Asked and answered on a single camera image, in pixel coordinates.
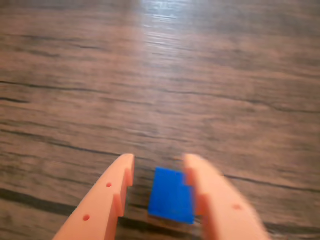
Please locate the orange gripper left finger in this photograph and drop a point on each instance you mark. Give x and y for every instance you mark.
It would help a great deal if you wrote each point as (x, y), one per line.
(100, 200)

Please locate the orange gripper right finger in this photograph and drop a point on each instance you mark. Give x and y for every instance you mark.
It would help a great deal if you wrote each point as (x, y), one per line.
(222, 207)

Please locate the blue cube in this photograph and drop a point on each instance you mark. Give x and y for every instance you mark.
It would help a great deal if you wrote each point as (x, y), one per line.
(170, 197)

